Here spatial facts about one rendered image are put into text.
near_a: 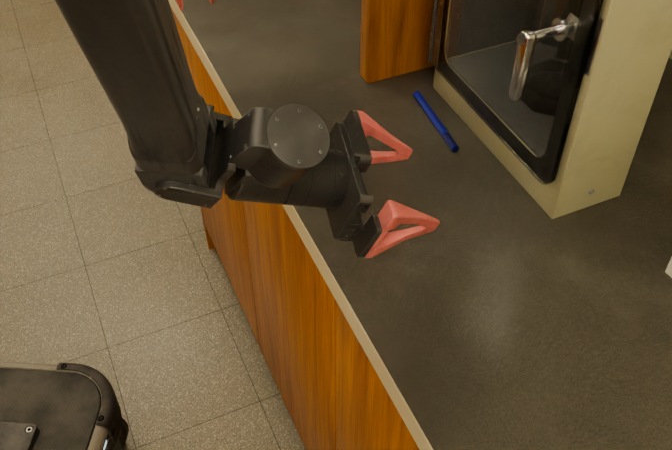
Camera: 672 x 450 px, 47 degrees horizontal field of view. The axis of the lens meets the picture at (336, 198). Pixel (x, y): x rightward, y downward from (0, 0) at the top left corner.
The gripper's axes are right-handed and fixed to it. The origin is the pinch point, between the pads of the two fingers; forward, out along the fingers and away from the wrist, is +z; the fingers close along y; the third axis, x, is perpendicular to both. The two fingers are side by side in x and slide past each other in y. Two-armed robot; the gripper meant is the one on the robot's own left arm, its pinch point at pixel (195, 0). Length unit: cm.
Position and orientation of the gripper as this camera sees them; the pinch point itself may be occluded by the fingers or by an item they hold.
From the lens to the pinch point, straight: 116.1
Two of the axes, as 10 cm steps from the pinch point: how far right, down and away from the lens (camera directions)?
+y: 9.1, -2.8, 2.9
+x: -4.0, -6.3, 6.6
